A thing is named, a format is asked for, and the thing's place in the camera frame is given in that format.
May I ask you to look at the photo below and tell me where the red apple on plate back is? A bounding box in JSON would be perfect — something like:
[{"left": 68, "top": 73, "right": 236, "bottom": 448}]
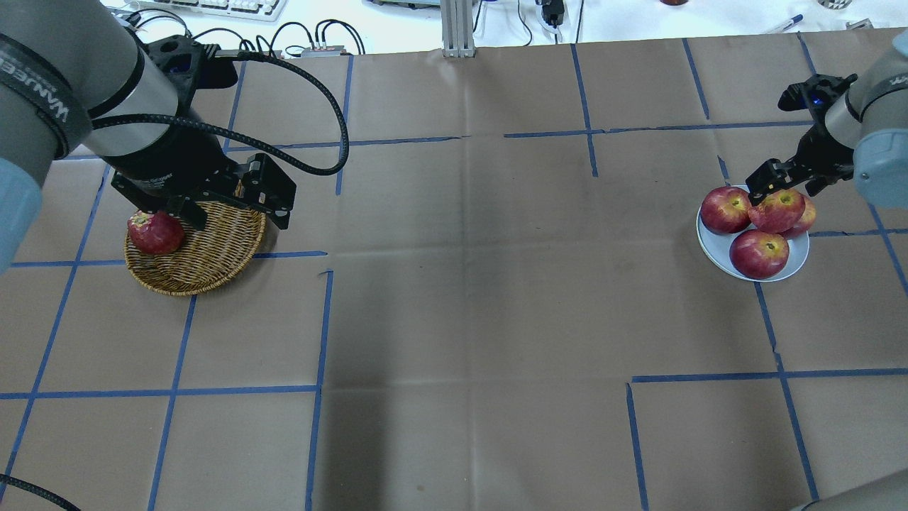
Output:
[{"left": 699, "top": 187, "right": 752, "bottom": 235}]

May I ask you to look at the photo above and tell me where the aluminium frame post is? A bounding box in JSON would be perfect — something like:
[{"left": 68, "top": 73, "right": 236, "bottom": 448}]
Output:
[{"left": 440, "top": 0, "right": 476, "bottom": 58}]

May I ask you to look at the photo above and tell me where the brown wicker basket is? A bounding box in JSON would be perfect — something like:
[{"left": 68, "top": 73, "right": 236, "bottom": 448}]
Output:
[{"left": 123, "top": 202, "right": 268, "bottom": 297}]

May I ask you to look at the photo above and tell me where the black braided cable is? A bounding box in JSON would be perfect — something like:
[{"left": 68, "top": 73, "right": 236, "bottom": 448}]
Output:
[{"left": 92, "top": 48, "right": 350, "bottom": 176}]

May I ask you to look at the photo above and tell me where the dark red apple in basket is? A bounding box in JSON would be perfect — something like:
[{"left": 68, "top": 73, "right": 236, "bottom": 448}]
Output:
[{"left": 127, "top": 211, "right": 185, "bottom": 255}]

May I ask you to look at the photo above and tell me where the yellow-red apple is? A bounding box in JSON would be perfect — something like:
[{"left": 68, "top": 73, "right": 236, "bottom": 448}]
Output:
[{"left": 747, "top": 189, "right": 807, "bottom": 233}]

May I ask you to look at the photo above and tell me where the red apple on plate front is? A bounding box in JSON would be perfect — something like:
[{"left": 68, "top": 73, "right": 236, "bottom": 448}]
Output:
[{"left": 729, "top": 229, "right": 790, "bottom": 280}]

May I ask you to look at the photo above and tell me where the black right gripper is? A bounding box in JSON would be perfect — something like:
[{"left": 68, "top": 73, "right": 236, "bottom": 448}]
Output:
[{"left": 745, "top": 125, "right": 854, "bottom": 207}]

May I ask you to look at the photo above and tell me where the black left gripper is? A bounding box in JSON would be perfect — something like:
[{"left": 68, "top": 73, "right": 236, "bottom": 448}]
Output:
[{"left": 110, "top": 131, "right": 297, "bottom": 230}]

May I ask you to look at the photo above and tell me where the red apple on plate side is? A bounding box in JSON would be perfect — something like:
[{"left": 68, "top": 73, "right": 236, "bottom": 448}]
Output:
[{"left": 780, "top": 195, "right": 816, "bottom": 240}]

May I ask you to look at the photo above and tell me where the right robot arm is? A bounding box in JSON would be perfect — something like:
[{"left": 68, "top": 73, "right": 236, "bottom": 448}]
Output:
[{"left": 209, "top": 36, "right": 906, "bottom": 229}]

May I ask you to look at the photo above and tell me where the white keyboard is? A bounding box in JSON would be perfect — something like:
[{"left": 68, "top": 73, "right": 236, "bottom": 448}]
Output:
[{"left": 129, "top": 0, "right": 289, "bottom": 22}]

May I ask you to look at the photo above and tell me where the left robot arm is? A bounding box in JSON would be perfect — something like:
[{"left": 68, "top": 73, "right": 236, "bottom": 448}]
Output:
[{"left": 1, "top": 1, "right": 296, "bottom": 269}]

